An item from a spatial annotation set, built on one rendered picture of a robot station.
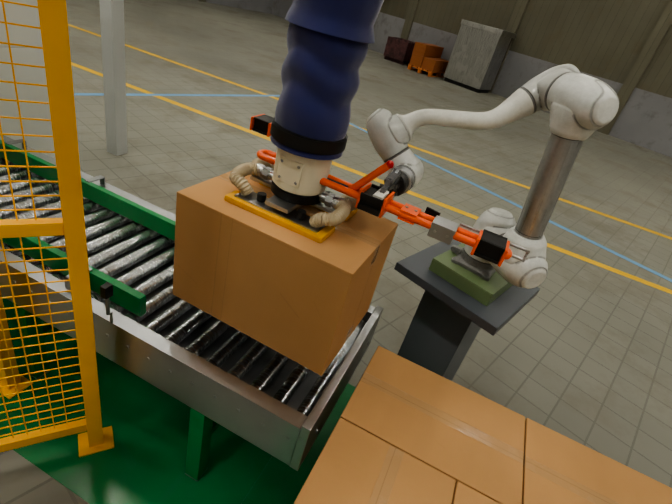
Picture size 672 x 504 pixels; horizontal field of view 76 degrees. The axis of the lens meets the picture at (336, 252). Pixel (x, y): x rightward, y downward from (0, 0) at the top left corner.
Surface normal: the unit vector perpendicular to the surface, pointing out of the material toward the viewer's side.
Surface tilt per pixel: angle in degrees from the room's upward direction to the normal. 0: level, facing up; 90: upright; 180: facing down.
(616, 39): 90
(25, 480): 0
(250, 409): 90
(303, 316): 90
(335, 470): 0
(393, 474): 0
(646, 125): 90
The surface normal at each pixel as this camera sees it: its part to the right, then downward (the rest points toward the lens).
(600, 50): -0.67, 0.25
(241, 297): -0.42, 0.40
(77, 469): 0.23, -0.83
